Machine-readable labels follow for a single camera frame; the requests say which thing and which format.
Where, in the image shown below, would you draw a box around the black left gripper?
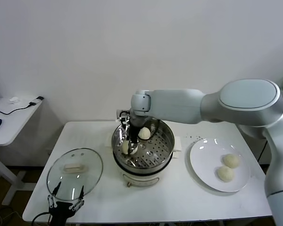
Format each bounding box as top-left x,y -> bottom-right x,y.
47,181 -> 86,226

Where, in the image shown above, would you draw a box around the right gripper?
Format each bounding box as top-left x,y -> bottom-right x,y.
121,120 -> 140,154

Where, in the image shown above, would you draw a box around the white steamed baozi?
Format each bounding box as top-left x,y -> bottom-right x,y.
216,166 -> 235,182
222,153 -> 241,169
138,127 -> 151,141
121,140 -> 139,155

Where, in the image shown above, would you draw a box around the glass pot lid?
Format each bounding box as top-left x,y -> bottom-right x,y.
46,147 -> 104,201

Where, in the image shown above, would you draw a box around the stainless steel steamer pot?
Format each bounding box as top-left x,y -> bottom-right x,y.
105,116 -> 183,169

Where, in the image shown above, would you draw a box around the scattered dark crumbs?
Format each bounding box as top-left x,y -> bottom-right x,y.
184,134 -> 203,141

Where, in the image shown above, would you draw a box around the white round plate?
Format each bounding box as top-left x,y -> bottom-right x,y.
189,137 -> 250,193

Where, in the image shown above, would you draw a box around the white side desk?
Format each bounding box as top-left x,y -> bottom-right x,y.
0,97 -> 45,205

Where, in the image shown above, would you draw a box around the crumpled white tissue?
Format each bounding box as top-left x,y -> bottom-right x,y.
8,96 -> 23,105

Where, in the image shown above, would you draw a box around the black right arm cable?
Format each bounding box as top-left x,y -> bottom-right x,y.
153,119 -> 161,137

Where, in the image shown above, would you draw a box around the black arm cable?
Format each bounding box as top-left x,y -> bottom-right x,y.
153,119 -> 161,137
32,211 -> 52,226

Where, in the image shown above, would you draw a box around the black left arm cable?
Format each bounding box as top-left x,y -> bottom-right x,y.
32,211 -> 52,226

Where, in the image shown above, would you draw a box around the black desk cable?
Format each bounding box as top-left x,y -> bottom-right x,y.
0,96 -> 44,116

